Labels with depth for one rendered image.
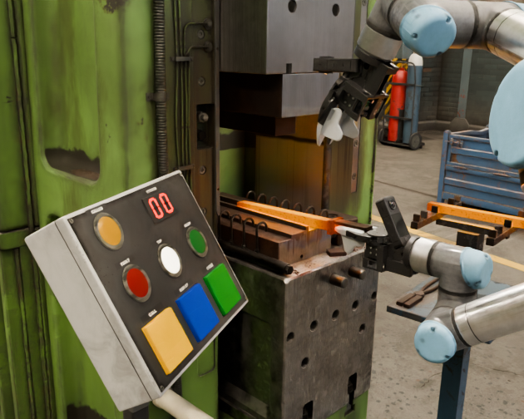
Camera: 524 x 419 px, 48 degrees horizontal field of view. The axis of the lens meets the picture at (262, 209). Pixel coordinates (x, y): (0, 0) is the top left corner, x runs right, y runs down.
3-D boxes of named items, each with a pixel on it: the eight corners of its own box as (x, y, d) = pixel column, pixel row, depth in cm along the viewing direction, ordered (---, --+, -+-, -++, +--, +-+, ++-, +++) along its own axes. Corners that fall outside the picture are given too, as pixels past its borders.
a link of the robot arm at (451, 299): (424, 344, 119) (428, 294, 116) (439, 323, 128) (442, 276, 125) (464, 354, 115) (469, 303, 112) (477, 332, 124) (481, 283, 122)
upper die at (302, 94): (337, 111, 143) (339, 71, 141) (281, 118, 129) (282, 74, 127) (222, 99, 171) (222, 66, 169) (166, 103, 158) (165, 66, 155)
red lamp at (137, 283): (156, 295, 86) (155, 268, 85) (130, 304, 83) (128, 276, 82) (145, 288, 88) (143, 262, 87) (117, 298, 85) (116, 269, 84)
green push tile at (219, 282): (242, 297, 108) (223, 261, 107) (226, 315, 101) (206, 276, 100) (234, 301, 109) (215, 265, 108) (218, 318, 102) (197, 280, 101)
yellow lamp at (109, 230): (129, 244, 86) (128, 215, 85) (101, 251, 83) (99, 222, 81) (117, 239, 88) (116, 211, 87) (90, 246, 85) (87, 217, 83)
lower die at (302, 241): (330, 249, 153) (332, 218, 150) (278, 268, 139) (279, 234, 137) (222, 216, 181) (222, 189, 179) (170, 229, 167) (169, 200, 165)
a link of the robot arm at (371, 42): (358, 20, 105) (383, 22, 110) (347, 43, 107) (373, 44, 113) (388, 40, 101) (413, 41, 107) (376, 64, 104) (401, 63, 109)
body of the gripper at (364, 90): (353, 125, 110) (383, 66, 103) (322, 101, 114) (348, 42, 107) (377, 121, 115) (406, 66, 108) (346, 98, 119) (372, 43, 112)
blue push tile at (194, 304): (220, 321, 99) (199, 282, 98) (201, 341, 92) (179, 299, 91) (211, 325, 100) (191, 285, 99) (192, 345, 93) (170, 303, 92)
